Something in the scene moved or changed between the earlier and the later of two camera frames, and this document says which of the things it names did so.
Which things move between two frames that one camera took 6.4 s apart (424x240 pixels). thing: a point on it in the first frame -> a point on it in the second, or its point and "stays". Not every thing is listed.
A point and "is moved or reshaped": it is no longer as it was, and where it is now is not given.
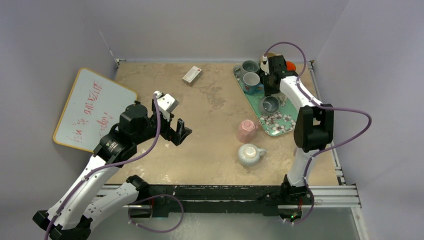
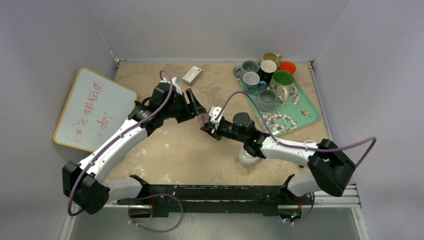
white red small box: (192, 75) stays
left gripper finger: (180, 138) -> (199, 111)
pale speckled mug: (249, 154) stays
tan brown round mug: (270, 54) stays
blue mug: (251, 84) stays
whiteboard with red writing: (93, 107) stays
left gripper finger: (180, 125) -> (193, 101)
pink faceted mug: (246, 131) is moved or reshaped
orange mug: (290, 66) stays
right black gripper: (272, 79) -> (214, 128)
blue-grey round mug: (269, 105) is moved or reshaped
